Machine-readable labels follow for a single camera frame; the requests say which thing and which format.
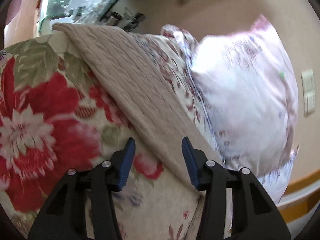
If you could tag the pink floral pillow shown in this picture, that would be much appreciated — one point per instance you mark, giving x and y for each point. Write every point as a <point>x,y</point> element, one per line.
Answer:
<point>248,90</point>

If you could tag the cluttered glass shelf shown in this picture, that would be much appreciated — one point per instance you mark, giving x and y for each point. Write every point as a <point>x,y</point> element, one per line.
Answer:
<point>71,11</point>

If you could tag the red floral quilt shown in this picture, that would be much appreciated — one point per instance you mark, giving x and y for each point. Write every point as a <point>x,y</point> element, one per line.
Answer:
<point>55,115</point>

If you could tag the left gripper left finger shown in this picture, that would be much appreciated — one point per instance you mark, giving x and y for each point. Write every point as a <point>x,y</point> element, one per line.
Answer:
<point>63,214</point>

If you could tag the white wall switch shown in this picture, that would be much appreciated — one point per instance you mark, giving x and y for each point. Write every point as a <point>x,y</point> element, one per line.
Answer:
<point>309,93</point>

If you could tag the beige knitted sweater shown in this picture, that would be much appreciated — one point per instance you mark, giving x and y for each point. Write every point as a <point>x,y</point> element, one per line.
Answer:
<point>139,89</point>

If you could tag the cream floral bed sheet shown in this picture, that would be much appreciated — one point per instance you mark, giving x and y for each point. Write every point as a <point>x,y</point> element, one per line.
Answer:
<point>175,75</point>

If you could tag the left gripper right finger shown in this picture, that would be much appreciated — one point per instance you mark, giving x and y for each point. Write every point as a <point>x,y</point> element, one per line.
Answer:
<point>254,215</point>

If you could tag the orange wooden headboard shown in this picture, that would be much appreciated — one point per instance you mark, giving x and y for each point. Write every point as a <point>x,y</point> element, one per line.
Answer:
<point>300,197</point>

